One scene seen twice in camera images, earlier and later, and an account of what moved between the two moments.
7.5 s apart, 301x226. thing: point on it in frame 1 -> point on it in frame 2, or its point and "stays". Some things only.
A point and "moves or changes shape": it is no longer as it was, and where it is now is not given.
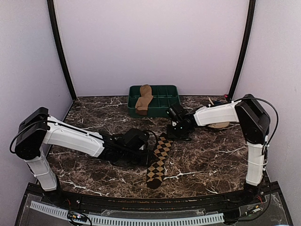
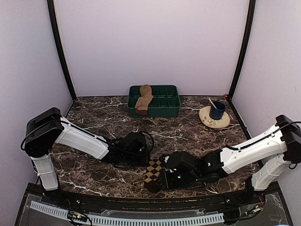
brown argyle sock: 155,169 moves or changes shape
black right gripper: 170,134 -> 166,182
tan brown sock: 142,104 stays
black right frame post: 246,52 stays
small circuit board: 76,216 stays
